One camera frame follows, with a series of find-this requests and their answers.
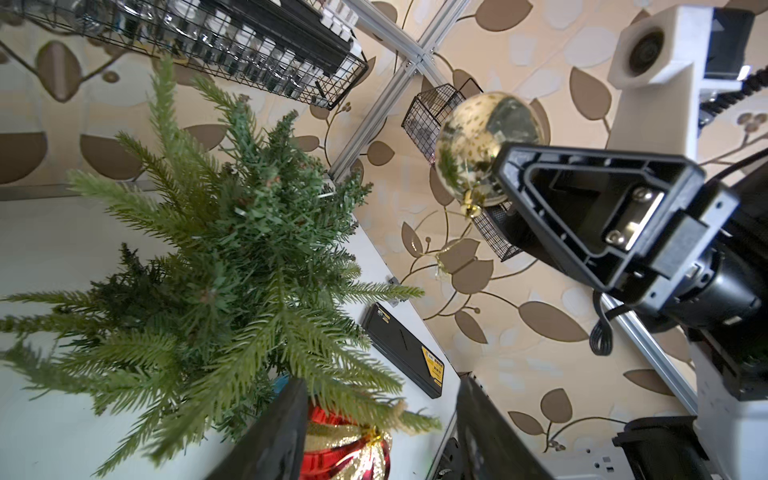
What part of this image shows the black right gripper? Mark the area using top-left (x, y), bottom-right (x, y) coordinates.
top-left (488, 143), bottom-right (762, 330)

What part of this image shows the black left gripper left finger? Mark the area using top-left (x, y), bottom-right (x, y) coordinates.
top-left (207, 379), bottom-right (309, 480)

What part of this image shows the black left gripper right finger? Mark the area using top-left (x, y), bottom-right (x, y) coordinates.
top-left (456, 375), bottom-right (554, 480)

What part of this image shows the red gold striped ornament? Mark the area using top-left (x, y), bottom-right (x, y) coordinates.
top-left (299, 406), bottom-right (392, 480)

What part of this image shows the shiny gold ball ornament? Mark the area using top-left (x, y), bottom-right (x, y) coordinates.
top-left (435, 91), bottom-right (545, 218)

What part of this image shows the small green christmas tree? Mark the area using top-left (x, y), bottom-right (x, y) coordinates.
top-left (1, 57), bottom-right (440, 477)

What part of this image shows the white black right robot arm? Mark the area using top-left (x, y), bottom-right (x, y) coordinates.
top-left (492, 143), bottom-right (767, 479)

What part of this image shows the black flat box yellow label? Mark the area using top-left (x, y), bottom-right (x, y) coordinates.
top-left (362, 303), bottom-right (445, 399)

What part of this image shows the black socket tool set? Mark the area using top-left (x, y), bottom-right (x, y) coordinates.
top-left (103, 1), bottom-right (370, 101)

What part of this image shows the side black wire basket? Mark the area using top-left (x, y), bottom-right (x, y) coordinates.
top-left (402, 79), bottom-right (546, 261)

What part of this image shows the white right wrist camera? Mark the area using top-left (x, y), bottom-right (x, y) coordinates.
top-left (606, 5), bottom-right (755, 160)

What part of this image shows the back black wire basket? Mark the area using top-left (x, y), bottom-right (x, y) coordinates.
top-left (1, 1), bottom-right (370, 109)

